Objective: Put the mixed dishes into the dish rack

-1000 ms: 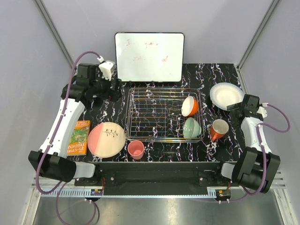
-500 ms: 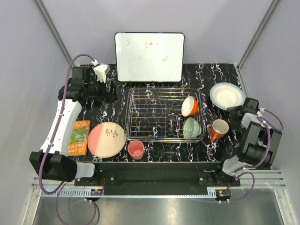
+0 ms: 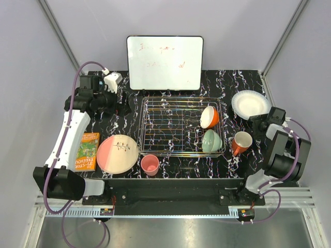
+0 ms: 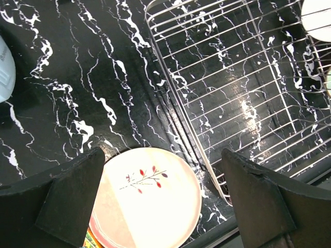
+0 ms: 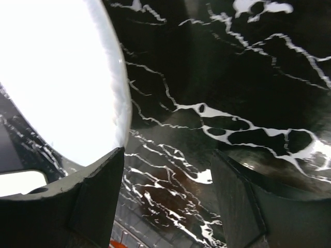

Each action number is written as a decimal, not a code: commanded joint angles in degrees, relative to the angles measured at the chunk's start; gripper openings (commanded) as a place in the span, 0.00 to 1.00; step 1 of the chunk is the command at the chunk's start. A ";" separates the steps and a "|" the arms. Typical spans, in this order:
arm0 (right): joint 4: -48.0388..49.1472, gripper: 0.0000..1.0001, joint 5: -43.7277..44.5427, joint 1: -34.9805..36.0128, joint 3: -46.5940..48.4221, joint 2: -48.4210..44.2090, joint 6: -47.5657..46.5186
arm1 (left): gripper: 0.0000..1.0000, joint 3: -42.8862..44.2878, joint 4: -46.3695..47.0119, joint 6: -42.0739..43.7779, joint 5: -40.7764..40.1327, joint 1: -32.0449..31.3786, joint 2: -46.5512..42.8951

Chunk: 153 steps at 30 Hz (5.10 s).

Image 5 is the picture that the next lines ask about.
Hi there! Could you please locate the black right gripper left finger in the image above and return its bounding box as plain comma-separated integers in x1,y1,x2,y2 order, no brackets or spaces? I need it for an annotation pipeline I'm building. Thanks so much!
1,148,124,247

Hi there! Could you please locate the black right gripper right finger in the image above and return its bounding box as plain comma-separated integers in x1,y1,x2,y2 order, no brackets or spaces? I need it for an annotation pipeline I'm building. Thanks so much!
210,149,330,247

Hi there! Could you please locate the white scalloped plate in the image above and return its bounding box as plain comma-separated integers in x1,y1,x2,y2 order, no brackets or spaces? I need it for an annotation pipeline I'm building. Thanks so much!
1,1,132,166

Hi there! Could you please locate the orange and white bowl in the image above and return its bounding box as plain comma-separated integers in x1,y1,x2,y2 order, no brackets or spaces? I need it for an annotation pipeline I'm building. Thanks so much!
109,240,128,248

